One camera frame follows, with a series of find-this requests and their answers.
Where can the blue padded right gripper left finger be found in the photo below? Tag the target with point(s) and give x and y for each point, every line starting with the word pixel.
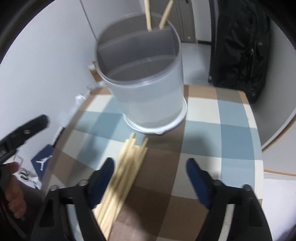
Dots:
pixel 98 182

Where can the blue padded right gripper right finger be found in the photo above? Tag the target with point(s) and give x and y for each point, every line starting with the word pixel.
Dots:
pixel 201 181

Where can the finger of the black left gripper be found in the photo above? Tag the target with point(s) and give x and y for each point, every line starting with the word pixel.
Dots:
pixel 19 136

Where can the person's left hand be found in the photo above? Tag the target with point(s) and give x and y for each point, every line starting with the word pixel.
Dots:
pixel 14 193

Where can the wooden chopstick on table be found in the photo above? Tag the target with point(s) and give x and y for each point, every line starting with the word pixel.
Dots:
pixel 106 210
pixel 141 152

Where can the blue Jordan shoe box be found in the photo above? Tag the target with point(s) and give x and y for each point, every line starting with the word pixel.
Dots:
pixel 40 161

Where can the checkered blue brown tablecloth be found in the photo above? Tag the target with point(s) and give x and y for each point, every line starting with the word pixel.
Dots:
pixel 219 132

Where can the translucent grey utensil holder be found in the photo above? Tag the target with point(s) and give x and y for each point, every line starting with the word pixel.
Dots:
pixel 144 72

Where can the black hanging garment bag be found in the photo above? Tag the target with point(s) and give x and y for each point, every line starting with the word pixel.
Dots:
pixel 242 49

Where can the chopstick in holder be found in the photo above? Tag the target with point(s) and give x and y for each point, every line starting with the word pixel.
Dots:
pixel 148 15
pixel 166 14

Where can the grey door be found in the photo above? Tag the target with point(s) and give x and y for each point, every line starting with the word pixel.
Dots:
pixel 182 18

